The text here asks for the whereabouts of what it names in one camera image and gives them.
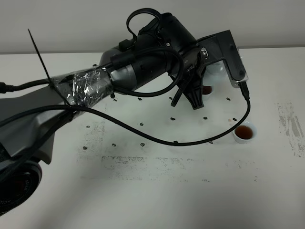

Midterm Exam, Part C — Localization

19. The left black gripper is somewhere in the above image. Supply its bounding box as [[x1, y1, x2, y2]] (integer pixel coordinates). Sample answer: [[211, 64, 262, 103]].
[[133, 13, 204, 110]]

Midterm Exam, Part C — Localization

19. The light blue porcelain teapot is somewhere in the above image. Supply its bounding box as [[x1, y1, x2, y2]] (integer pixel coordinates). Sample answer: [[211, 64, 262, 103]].
[[203, 61, 227, 86]]

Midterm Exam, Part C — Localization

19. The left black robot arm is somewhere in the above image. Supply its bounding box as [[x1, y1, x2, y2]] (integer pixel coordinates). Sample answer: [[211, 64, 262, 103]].
[[0, 9, 203, 214]]

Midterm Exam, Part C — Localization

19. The far light blue teacup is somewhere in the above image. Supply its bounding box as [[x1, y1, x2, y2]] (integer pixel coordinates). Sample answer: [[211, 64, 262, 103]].
[[202, 85, 214, 96]]

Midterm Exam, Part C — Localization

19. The light blue teacup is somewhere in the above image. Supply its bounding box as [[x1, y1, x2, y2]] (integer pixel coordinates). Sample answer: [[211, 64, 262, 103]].
[[202, 85, 214, 96], [233, 121, 257, 144]]

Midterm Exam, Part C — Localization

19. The near light blue teacup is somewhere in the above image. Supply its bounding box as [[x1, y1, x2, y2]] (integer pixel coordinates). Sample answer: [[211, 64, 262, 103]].
[[233, 121, 257, 144]]

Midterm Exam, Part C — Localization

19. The left black camera cable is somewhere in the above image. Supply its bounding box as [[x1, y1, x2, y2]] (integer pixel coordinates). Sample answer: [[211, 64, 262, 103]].
[[0, 8, 251, 177]]

